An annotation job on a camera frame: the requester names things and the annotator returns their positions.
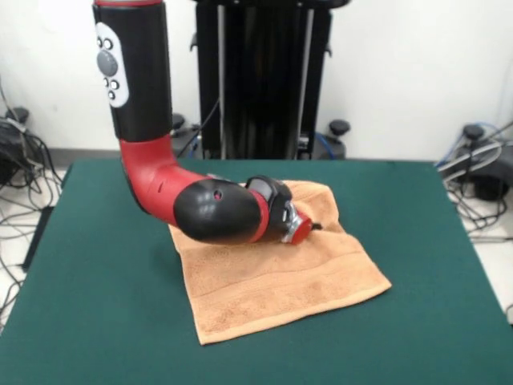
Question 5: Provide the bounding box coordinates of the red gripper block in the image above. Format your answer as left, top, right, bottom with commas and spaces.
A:
289, 216, 324, 246

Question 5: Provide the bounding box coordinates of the tan terry towel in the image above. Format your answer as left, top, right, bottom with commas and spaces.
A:
168, 180, 393, 346

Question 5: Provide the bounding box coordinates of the grey stand base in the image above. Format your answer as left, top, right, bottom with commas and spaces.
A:
460, 123, 513, 201
0, 106, 32, 185

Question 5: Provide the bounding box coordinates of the dark green table cloth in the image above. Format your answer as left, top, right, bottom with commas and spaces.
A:
0, 159, 513, 385

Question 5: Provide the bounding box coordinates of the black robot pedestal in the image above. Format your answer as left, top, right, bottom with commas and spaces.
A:
170, 0, 352, 161

